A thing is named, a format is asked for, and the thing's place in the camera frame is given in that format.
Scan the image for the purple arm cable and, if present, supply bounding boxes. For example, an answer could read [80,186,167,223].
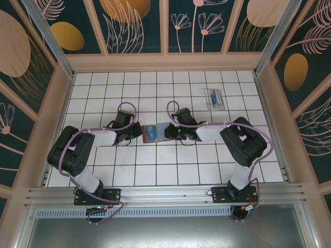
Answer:
[166,100,275,223]
[58,102,137,225]

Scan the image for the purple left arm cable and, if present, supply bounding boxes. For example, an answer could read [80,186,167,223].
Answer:
[58,102,137,225]

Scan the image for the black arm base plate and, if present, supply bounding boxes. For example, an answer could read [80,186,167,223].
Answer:
[211,185,259,205]
[74,188,122,206]

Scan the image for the brown leather card holder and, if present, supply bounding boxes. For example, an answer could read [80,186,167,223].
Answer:
[141,122,173,144]

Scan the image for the aluminium side rail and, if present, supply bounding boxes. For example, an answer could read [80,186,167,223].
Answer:
[252,73,294,184]
[38,73,76,187]

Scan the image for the aluminium frame post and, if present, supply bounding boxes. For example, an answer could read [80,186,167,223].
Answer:
[253,0,307,78]
[20,0,76,79]

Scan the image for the small green circuit board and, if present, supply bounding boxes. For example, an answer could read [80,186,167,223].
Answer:
[242,203,260,213]

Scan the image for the clear acrylic card stand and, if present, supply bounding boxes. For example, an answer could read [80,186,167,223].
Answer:
[203,88,225,111]

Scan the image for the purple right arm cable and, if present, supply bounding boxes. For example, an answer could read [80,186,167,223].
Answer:
[166,100,275,223]

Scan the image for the grey metal panel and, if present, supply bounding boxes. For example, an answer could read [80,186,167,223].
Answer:
[24,216,310,248]

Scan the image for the aluminium mounting rail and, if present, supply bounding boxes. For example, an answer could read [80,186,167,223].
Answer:
[24,182,308,207]

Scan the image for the grey slotted cable duct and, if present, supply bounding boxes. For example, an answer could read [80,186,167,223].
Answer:
[34,206,233,218]

